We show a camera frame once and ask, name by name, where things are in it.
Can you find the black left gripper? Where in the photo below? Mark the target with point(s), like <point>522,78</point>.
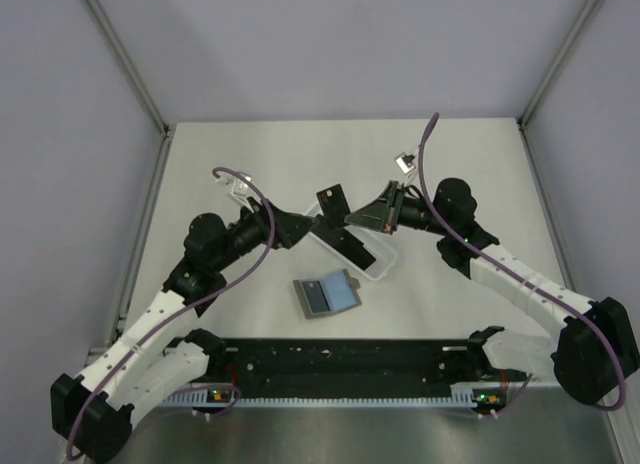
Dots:
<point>289,228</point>

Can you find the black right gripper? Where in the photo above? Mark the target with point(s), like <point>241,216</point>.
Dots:
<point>384,213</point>

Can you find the grey leather card holder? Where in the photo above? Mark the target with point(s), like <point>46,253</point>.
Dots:
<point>340,290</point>

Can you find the black VIP credit card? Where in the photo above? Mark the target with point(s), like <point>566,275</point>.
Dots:
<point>315,298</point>

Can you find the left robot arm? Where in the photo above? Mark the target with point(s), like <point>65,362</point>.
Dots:
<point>98,410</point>

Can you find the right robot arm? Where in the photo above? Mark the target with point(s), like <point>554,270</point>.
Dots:
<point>588,347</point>

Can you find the black cards in tray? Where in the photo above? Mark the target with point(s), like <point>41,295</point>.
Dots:
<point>344,243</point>

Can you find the white plastic tray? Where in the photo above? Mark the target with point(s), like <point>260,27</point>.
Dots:
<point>386,255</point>

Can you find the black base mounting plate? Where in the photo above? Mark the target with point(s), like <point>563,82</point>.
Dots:
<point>340,368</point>

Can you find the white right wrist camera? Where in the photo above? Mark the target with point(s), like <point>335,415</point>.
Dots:
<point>406,162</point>

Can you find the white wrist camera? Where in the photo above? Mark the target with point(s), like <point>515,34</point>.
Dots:
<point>406,162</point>
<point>237,189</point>

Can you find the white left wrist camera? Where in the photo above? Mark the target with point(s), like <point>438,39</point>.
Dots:
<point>237,189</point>

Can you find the grey slotted cable duct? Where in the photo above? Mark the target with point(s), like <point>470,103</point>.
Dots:
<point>458,398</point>

